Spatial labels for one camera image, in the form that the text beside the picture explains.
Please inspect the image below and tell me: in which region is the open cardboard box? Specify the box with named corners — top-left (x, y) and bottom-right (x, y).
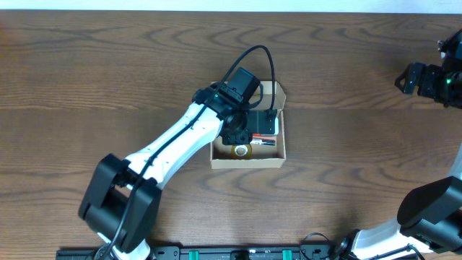
top-left (209, 81), bottom-right (287, 170)

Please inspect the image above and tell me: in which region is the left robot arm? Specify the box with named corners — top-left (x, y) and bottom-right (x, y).
top-left (78, 68), bottom-right (278, 259)

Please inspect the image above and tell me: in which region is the yellow clear tape roll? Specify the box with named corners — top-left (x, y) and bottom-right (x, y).
top-left (231, 144), bottom-right (252, 160)

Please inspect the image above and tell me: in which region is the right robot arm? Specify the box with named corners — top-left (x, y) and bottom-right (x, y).
top-left (333, 31), bottom-right (461, 259)

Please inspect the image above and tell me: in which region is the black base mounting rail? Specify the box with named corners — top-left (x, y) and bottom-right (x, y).
top-left (56, 243), bottom-right (362, 260)

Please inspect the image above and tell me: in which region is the black whiteboard marker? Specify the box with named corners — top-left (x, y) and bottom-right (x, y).
top-left (250, 139), bottom-right (276, 146)

